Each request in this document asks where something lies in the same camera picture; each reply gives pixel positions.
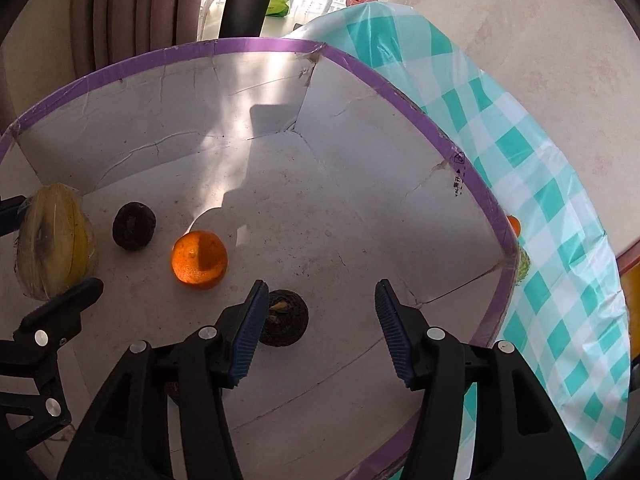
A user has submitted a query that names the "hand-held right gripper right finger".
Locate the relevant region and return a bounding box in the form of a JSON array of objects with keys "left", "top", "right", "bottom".
[{"left": 375, "top": 279, "right": 587, "bottom": 480}]

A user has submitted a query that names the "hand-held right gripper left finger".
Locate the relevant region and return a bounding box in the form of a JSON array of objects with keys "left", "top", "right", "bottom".
[{"left": 56, "top": 280, "right": 269, "bottom": 480}]

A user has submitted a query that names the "plastic-wrapped cut yellow fruit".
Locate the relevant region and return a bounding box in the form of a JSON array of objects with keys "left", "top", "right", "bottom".
[{"left": 14, "top": 183, "right": 98, "bottom": 301}]

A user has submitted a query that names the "teal white checkered tablecloth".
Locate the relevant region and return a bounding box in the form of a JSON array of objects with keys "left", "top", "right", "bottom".
[{"left": 287, "top": 2, "right": 630, "bottom": 480}]

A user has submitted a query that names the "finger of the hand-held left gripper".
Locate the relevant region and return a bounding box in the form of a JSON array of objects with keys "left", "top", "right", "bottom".
[
  {"left": 0, "top": 195, "right": 27, "bottom": 237},
  {"left": 0, "top": 277, "right": 104, "bottom": 461}
]

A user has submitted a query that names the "pink-brown curtain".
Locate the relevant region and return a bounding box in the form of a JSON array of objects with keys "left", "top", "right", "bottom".
[{"left": 70, "top": 0, "right": 211, "bottom": 68}]

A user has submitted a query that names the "dark brown water chestnut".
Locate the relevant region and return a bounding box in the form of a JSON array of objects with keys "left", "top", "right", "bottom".
[
  {"left": 111, "top": 202, "right": 157, "bottom": 249},
  {"left": 259, "top": 289, "right": 310, "bottom": 347}
]

